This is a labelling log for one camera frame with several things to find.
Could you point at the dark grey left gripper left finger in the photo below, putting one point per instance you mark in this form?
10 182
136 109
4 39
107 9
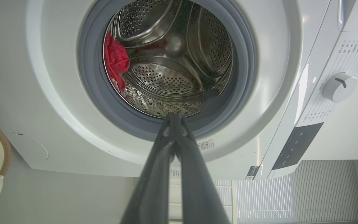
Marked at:
154 174

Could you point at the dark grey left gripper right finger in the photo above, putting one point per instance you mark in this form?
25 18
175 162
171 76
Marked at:
197 186

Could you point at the red patterned garment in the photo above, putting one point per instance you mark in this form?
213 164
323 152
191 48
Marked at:
115 59

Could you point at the dark washing machine control panel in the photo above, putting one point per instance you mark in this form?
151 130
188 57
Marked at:
297 146

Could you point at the grey warning label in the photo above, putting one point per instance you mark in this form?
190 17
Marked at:
205 145

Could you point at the black QR code sticker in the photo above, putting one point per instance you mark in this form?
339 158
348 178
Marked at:
252 173

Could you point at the perforated stainless steel drum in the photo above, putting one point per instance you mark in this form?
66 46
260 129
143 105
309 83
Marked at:
166 81

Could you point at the grey rubber door gasket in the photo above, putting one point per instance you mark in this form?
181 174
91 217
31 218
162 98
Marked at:
92 93

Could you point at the white front-load washing machine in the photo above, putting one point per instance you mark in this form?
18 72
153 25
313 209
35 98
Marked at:
57 93

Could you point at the round drain filter cover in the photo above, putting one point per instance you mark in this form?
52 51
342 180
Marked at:
29 146

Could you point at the white program dial knob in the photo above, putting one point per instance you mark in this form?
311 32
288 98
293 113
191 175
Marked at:
339 88

